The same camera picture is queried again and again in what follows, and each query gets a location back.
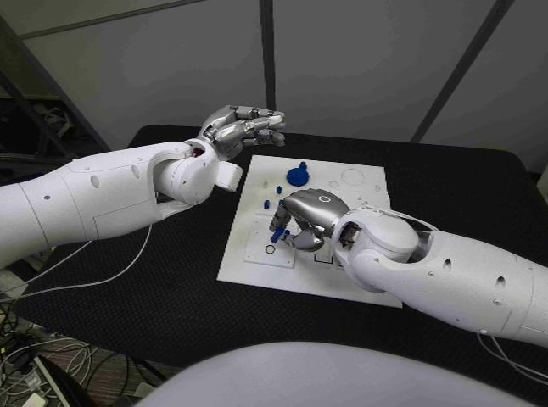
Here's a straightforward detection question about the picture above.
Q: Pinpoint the white task board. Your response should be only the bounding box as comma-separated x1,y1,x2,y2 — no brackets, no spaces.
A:
215,154,405,309

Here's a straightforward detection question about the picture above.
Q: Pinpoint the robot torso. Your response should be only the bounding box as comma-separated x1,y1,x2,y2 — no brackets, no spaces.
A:
133,341,548,407

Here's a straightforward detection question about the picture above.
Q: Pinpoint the white cable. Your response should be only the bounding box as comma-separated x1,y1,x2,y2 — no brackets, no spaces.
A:
0,224,154,308
0,240,92,302
359,203,440,233
487,335,548,382
476,332,548,393

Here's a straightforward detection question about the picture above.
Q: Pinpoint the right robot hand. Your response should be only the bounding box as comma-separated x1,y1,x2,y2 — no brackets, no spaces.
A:
268,187,353,253

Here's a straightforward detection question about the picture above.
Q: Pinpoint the blue gear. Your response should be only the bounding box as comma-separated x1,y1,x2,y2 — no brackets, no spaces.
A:
285,161,310,187

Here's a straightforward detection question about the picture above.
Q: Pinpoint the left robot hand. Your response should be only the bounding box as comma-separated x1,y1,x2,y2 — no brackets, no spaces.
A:
198,104,288,163

